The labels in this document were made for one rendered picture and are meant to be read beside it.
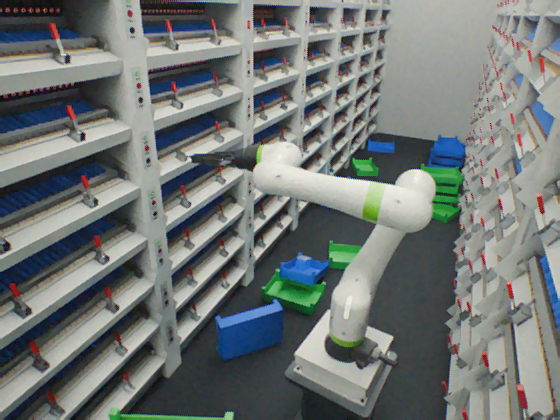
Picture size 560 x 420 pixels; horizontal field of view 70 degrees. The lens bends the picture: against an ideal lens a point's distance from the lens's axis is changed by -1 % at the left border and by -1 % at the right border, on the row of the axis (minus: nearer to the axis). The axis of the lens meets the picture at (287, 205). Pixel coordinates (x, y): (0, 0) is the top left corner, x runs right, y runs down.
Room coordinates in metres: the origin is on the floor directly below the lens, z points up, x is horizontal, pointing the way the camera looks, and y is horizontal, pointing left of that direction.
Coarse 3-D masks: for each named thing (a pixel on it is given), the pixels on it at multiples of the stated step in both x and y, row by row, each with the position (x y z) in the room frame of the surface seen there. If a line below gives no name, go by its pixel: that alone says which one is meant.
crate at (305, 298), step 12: (276, 276) 1.90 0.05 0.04; (264, 288) 1.73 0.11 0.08; (276, 288) 1.83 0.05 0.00; (288, 288) 1.84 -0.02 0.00; (300, 288) 1.84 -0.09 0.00; (312, 288) 1.83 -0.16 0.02; (324, 288) 1.79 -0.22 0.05; (264, 300) 1.72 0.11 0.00; (276, 300) 1.70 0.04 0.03; (288, 300) 1.67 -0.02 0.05; (300, 300) 1.73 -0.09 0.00; (312, 300) 1.74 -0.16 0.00; (312, 312) 1.62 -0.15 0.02
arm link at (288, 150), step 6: (276, 144) 1.28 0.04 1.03; (282, 144) 1.26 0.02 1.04; (288, 144) 1.26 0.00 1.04; (258, 150) 1.28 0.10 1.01; (264, 150) 1.27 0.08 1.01; (270, 150) 1.26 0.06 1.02; (276, 150) 1.23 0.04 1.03; (282, 150) 1.23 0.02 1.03; (288, 150) 1.23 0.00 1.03; (294, 150) 1.25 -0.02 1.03; (258, 156) 1.27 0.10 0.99; (264, 156) 1.26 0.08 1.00; (288, 156) 1.21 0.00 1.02; (294, 156) 1.23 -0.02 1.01; (300, 156) 1.26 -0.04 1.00; (258, 162) 1.26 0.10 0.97; (294, 162) 1.22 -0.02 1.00; (300, 162) 1.25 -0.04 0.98
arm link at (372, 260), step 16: (400, 176) 1.17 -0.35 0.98; (416, 176) 1.12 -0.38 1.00; (432, 192) 1.09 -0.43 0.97; (368, 240) 1.19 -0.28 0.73; (384, 240) 1.14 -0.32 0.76; (400, 240) 1.14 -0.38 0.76; (368, 256) 1.16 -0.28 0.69; (384, 256) 1.14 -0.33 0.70; (352, 272) 1.16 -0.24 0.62; (368, 272) 1.14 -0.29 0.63
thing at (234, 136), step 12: (216, 108) 1.89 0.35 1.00; (228, 120) 1.85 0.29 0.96; (228, 132) 1.79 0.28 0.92; (240, 132) 1.84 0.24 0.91; (192, 144) 1.57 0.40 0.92; (204, 144) 1.61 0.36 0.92; (216, 144) 1.64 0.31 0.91; (228, 144) 1.72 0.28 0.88; (168, 156) 1.42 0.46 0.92; (168, 168) 1.35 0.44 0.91; (180, 168) 1.40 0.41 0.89; (168, 180) 1.34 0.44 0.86
